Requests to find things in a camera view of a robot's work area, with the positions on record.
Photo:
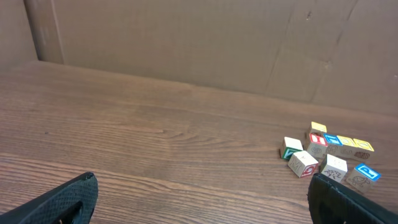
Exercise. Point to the white block red side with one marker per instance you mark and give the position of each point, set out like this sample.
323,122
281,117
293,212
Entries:
303,164

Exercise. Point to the red letter I block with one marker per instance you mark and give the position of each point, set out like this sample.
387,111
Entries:
316,146

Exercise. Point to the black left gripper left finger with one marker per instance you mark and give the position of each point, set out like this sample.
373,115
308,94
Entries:
72,202

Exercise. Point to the white block green side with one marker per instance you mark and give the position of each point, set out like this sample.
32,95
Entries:
290,146

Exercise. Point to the yellow block far top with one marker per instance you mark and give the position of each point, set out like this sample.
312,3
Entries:
316,129

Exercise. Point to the blue letter P block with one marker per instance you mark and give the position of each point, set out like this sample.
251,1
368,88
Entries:
363,178

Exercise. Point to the yellow block middle row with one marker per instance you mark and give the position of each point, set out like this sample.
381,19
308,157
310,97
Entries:
348,147

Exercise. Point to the yellow block row end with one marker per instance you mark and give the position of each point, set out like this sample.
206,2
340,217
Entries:
363,150

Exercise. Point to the white letter W block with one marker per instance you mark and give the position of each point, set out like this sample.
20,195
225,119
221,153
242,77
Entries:
334,167

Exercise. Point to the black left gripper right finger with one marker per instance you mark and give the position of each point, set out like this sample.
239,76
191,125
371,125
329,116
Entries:
331,202

